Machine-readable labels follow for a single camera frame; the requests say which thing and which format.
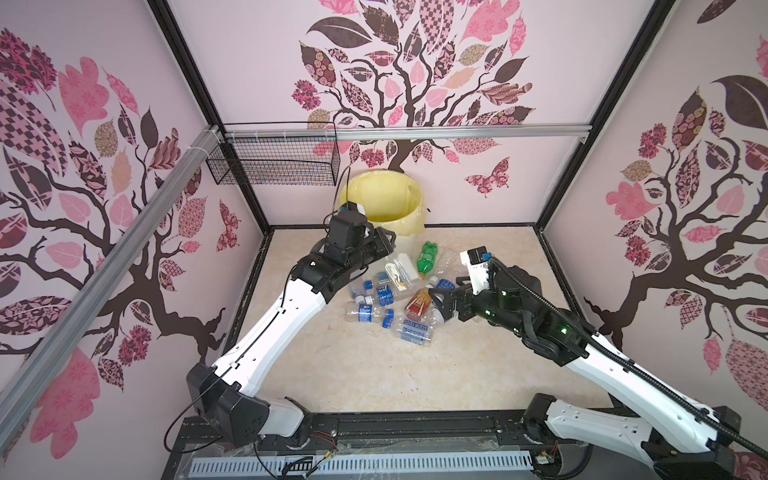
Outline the clear unlabelled crumpled bottle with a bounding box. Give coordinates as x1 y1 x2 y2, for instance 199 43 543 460
432 248 460 278

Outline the white ribbed trash bin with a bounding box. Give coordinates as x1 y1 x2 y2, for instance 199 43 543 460
393 234 420 256

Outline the clear bottle blue label white cap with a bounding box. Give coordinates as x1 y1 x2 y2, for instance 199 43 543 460
363 280 401 306

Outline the soda water labelled bottle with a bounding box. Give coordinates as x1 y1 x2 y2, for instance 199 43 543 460
391 317 433 347

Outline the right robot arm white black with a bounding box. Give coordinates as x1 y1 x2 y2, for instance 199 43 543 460
428 259 740 479

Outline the aluminium rail left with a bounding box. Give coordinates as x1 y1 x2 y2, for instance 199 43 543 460
1 125 221 449

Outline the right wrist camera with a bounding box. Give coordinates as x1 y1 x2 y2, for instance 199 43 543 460
460 246 491 295

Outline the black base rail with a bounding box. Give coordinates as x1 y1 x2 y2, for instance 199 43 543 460
161 410 655 479

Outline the small bottle blue label blue cap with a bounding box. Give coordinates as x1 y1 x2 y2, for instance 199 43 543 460
344 302 395 328

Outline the black corrugated cable conduit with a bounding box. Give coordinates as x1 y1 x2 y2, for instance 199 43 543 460
488 257 768 460

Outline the aluminium rail back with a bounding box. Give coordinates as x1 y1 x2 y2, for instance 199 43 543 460
223 123 592 141

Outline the red yellow label bottle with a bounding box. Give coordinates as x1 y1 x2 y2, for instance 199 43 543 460
404 288 432 322

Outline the clear slim bottle beside bin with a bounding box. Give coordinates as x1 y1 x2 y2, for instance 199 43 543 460
349 278 367 304

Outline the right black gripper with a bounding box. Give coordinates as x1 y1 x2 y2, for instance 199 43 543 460
427 272 526 338

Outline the white slotted cable duct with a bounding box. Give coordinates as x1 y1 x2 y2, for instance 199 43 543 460
186 451 533 479

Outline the green bottle near bin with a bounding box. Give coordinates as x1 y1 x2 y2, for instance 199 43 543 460
416 241 439 278

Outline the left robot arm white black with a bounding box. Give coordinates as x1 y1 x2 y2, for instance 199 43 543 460
186 203 397 447

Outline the aluminium rail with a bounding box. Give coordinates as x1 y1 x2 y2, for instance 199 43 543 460
223 123 592 141
1 125 221 449

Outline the Pocari blue label bottle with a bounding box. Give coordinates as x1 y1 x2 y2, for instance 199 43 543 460
428 276 456 290

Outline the yellow plastic bin liner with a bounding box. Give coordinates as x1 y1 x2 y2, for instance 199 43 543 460
336 170 427 237

